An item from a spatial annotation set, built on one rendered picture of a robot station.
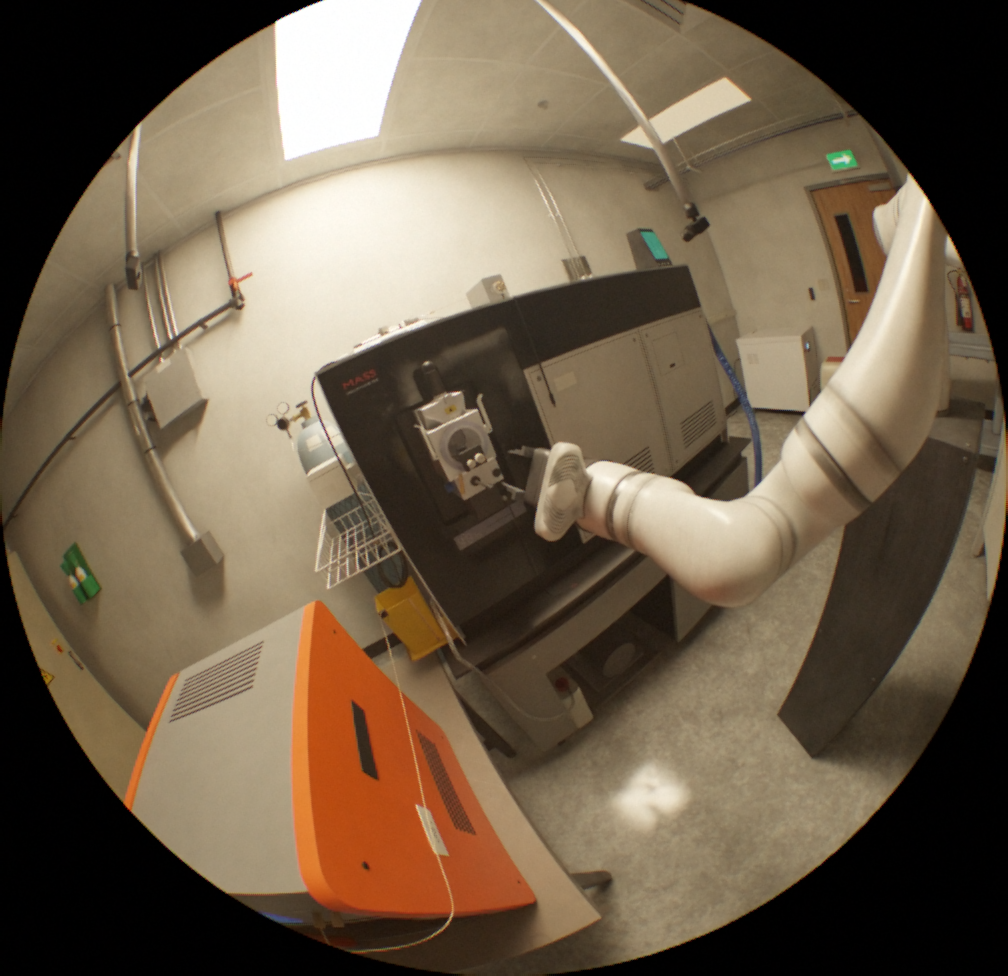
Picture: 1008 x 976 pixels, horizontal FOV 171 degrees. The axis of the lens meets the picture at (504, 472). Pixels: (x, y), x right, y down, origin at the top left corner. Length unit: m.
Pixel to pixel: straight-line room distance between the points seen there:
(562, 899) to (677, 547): 0.56
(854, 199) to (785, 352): 1.82
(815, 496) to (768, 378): 3.44
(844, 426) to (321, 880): 0.39
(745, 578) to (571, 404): 0.66
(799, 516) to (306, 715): 0.43
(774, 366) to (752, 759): 3.11
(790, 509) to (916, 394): 0.12
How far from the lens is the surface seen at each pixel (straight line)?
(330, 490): 0.97
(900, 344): 0.21
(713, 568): 0.22
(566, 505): 0.31
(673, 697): 1.48
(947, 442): 0.62
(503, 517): 0.75
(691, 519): 0.23
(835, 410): 0.21
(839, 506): 0.21
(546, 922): 0.65
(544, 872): 0.65
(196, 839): 0.42
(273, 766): 0.36
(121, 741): 3.31
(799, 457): 0.21
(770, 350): 3.55
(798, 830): 1.40
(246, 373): 1.90
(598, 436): 0.87
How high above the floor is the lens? 1.33
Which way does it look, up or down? 19 degrees down
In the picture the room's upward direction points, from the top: 22 degrees counter-clockwise
